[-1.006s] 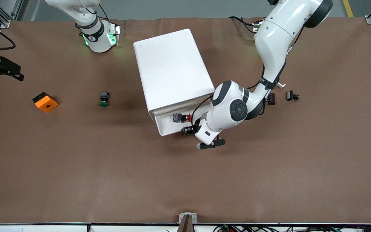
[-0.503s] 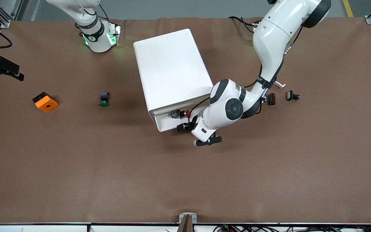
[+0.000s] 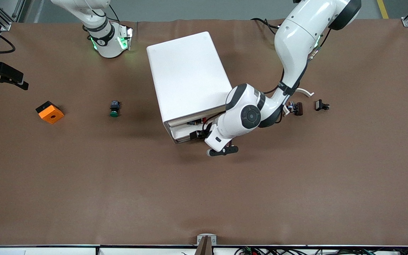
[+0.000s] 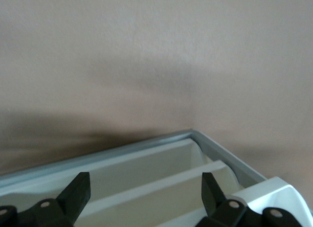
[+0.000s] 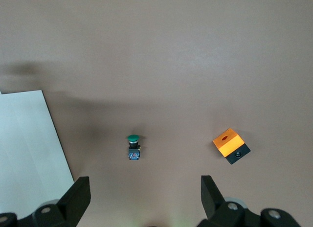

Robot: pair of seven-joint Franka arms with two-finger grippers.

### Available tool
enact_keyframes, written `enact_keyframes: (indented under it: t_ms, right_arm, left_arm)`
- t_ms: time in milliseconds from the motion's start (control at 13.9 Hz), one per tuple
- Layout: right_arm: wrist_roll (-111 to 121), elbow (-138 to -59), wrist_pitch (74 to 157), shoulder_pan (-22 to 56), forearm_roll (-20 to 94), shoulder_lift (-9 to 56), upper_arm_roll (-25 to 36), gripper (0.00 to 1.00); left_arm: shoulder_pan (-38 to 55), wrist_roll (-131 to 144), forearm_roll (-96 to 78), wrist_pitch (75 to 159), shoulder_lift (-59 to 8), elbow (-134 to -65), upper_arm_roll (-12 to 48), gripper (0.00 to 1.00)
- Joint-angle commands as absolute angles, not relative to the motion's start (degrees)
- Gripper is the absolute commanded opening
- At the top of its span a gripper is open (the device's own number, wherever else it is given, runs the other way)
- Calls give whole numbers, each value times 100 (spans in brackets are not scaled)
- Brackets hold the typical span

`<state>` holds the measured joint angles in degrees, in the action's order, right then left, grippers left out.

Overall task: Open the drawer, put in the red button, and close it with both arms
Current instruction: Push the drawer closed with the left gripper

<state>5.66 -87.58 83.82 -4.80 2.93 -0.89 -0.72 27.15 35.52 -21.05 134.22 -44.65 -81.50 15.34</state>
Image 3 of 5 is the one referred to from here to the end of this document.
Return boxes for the brown table cover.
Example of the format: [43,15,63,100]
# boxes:
[0,18,408,247]

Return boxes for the grey table edge bracket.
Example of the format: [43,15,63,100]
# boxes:
[197,234,217,246]

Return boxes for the orange box with hole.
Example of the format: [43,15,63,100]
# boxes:
[35,101,65,125]

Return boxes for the black base cable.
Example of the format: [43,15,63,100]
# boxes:
[251,18,279,32]

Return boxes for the white curved plastic piece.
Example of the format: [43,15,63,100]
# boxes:
[283,88,315,117]

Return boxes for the white table edge rail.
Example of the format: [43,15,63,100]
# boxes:
[0,245,408,255]

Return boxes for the small dark brown component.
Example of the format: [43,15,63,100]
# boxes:
[287,101,304,116]

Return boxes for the brown pointed bar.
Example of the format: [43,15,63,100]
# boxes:
[194,236,214,255]

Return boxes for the metal base connector plate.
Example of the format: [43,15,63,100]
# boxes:
[118,25,134,51]

